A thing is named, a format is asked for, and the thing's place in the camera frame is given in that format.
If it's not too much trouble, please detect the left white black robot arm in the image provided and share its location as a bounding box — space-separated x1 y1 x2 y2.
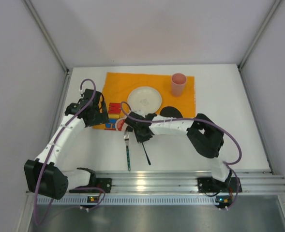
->
24 89 108 200

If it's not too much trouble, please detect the pink plastic cup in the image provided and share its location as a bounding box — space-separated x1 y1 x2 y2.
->
171 73 187 97

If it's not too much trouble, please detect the orange cartoon mouse cloth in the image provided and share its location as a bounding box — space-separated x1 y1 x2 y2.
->
94 72 196 131

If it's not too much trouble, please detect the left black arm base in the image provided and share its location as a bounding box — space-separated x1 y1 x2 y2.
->
69 177 112 193

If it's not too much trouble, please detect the cream round plate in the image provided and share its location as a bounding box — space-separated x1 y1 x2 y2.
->
127 87 162 114

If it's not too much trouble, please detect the perforated grey cable duct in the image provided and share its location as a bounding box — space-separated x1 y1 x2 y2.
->
35 195 240 206

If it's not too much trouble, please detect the purple cable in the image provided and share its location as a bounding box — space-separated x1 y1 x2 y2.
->
120 101 242 211
33 78 106 226

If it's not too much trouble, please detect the aluminium mounting rail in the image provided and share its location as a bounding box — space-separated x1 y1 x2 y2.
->
96 171 285 195

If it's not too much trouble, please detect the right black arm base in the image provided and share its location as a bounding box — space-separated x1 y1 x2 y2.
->
197 177 242 193

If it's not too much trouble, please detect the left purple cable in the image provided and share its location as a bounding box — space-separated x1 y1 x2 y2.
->
33 78 106 226

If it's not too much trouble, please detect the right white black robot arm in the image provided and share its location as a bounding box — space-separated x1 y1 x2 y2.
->
125 112 232 187

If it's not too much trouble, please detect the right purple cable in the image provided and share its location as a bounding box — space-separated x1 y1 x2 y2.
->
120 101 242 211

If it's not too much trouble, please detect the fork with teal handle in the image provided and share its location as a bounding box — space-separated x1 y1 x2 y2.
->
124 131 131 172

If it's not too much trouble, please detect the blue metallic spoon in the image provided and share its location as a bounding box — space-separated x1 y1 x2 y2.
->
141 143 151 166

